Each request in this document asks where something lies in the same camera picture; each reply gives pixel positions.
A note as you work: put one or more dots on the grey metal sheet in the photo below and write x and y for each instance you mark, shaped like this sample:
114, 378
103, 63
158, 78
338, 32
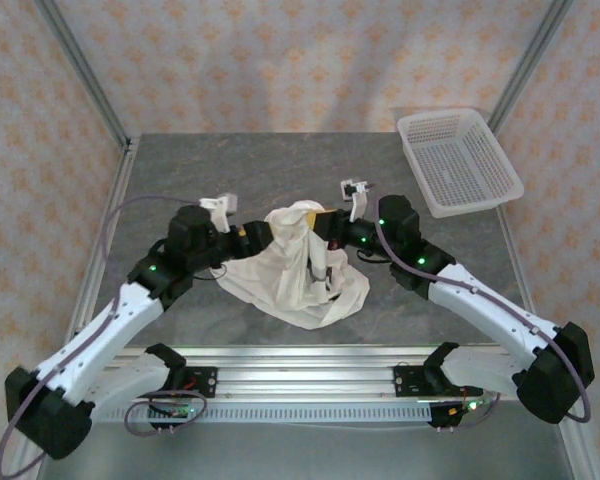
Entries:
305, 455

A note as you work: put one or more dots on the small green-lit circuit board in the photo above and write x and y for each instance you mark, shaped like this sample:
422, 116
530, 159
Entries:
467, 407
175, 411

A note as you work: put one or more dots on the aluminium table side rail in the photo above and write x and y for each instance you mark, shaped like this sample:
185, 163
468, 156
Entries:
124, 170
517, 265

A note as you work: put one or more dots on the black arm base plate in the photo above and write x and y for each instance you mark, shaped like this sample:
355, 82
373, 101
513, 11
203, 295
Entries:
202, 381
407, 381

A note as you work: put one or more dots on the white t-shirt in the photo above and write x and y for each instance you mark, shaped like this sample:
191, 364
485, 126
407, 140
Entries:
290, 280

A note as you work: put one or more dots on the white perforated plastic basket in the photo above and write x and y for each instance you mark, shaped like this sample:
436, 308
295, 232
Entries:
460, 165

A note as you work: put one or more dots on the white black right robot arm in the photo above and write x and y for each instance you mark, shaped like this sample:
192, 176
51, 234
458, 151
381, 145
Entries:
480, 305

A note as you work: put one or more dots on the aluminium frame post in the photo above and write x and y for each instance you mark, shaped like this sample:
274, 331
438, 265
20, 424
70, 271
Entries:
87, 70
528, 60

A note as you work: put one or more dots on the aluminium mounting rail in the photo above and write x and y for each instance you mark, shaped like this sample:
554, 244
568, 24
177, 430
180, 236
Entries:
305, 375

